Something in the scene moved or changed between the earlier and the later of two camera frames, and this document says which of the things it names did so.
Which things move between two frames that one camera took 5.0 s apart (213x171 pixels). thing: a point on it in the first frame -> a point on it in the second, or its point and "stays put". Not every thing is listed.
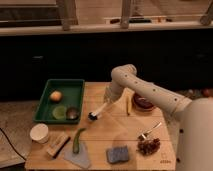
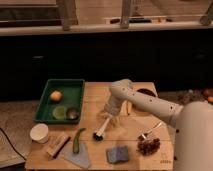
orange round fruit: [55, 96] stays put
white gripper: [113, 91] -> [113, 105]
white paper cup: [39, 133] stays put
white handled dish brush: [93, 115] -> [98, 135]
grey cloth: [81, 159] stays put
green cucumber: [75, 147] stays put
